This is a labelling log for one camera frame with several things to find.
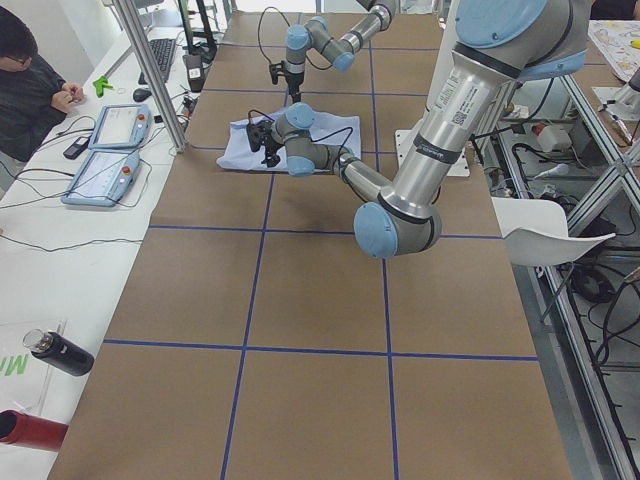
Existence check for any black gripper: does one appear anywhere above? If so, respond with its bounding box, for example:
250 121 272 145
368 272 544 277
286 73 304 103
262 133 281 168

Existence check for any blue striped button shirt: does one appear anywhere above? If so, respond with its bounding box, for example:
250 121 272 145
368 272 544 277
216 105 361 177

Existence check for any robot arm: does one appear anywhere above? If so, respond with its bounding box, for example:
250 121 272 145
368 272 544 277
269 0 400 103
247 0 591 259

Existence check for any black keyboard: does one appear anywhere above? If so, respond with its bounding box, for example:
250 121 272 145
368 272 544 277
149 38 176 82

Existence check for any black computer mouse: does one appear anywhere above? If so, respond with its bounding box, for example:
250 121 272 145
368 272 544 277
132 88 152 103

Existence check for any upper teach pendant tablet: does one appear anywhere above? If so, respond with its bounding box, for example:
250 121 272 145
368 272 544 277
88 103 153 150

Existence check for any teach pendant tablet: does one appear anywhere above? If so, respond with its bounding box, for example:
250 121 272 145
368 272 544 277
61 149 140 207
88 103 153 150

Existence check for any lower teach pendant tablet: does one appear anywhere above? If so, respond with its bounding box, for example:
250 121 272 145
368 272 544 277
61 149 140 207

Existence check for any green plastic tool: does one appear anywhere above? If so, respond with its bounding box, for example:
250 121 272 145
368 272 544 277
92 76 113 98

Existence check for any black phone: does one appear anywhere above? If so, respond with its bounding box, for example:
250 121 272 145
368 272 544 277
63 137 89 160

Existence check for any seated person in black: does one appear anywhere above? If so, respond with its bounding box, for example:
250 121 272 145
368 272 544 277
1 8 84 162

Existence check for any white plastic chair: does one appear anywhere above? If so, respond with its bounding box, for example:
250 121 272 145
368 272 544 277
491 197 615 267

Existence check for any black water bottle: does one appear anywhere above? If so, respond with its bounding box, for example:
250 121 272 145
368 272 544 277
23 329 94 376

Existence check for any red bottle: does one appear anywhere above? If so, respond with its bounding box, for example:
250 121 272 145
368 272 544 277
1 410 68 452

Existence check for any aluminium frame post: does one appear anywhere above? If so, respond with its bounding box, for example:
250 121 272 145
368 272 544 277
113 0 187 153

